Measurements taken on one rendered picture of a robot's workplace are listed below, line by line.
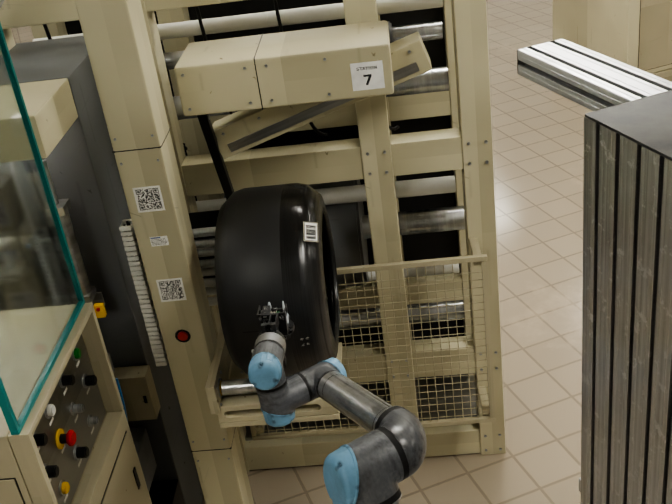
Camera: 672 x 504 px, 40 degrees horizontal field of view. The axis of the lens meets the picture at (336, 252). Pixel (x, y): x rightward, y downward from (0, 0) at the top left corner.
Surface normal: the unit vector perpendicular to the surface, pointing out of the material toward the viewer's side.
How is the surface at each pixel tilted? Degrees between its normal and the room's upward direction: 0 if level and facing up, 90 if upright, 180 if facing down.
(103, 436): 0
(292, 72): 90
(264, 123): 90
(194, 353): 90
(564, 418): 0
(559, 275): 0
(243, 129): 90
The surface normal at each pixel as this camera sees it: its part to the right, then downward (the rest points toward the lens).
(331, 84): -0.03, 0.49
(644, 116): -0.12, -0.87
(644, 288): -0.93, 0.27
